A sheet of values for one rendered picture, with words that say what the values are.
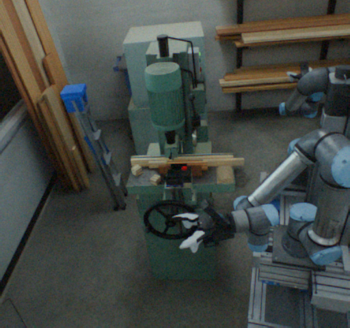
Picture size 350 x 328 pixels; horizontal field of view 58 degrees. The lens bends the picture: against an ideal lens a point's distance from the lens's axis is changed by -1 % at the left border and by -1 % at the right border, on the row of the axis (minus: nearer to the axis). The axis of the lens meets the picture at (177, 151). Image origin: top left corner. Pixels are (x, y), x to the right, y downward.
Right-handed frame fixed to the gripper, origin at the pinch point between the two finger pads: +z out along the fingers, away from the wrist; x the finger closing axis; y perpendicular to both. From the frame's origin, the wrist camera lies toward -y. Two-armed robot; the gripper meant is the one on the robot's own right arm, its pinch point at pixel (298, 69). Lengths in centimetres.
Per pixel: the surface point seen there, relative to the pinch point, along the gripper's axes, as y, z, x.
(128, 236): 105, -24, -146
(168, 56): -39, -39, -75
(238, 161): 24, -53, -50
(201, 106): -5, -34, -65
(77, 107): -2, 7, -155
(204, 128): 9, -37, -65
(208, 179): 25, -64, -68
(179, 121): -10, -57, -76
